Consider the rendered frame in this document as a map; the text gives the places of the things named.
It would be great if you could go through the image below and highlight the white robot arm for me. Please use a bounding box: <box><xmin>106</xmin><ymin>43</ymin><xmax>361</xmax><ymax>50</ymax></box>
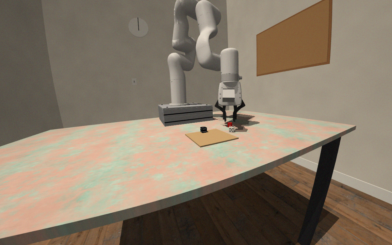
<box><xmin>167</xmin><ymin>0</ymin><xmax>242</xmax><ymax>106</ymax></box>

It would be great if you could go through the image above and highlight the tan flat mat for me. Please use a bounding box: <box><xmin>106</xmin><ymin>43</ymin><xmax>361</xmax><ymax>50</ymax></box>
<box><xmin>185</xmin><ymin>129</ymin><xmax>238</xmax><ymax>147</ymax></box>

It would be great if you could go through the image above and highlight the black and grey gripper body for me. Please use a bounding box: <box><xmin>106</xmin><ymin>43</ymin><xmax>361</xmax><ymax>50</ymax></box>
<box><xmin>218</xmin><ymin>81</ymin><xmax>242</xmax><ymax>106</ymax></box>

